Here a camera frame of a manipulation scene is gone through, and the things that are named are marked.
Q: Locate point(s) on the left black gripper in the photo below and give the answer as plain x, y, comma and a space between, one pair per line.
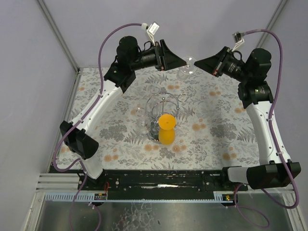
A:
159, 55

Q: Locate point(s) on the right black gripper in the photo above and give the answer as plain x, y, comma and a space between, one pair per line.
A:
220, 64

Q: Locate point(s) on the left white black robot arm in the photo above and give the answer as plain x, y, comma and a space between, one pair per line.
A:
121, 74

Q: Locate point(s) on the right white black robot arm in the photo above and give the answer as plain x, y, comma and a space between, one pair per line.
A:
275, 169

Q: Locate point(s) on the orange plastic wine glass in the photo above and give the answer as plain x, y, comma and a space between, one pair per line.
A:
166, 134

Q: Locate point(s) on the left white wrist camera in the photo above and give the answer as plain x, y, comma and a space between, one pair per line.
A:
150, 30

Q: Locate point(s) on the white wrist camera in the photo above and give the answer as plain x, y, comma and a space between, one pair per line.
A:
150, 30
238, 40

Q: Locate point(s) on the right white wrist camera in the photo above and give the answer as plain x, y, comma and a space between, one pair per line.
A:
238, 40

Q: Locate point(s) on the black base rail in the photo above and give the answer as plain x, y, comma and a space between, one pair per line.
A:
173, 182

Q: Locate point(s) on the white slotted cable duct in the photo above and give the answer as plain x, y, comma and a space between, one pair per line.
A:
203, 197

